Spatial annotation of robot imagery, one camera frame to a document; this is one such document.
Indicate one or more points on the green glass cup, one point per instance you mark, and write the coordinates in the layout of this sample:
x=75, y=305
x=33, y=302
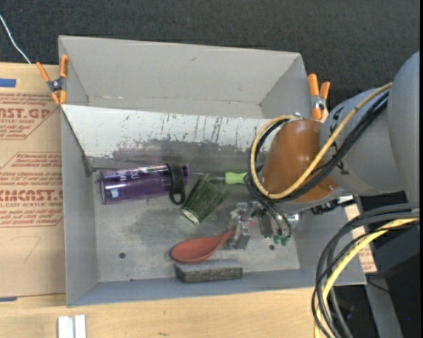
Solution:
x=204, y=199

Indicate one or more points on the grey metal bin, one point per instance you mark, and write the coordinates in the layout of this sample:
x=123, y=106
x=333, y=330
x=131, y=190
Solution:
x=144, y=231

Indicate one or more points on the orange-red spoon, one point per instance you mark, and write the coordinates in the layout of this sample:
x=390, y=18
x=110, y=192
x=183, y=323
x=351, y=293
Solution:
x=194, y=250

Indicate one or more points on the brown cardboard board red print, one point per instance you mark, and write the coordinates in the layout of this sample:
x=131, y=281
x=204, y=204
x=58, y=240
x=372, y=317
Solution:
x=28, y=255

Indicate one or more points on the purple plastic bottle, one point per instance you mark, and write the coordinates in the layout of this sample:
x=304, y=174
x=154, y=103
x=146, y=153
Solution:
x=137, y=185

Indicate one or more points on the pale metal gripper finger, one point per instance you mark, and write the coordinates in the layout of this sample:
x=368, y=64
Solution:
x=237, y=236
x=245, y=241

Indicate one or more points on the dark grey sponge block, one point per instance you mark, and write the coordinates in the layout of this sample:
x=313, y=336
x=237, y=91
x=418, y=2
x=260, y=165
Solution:
x=209, y=271

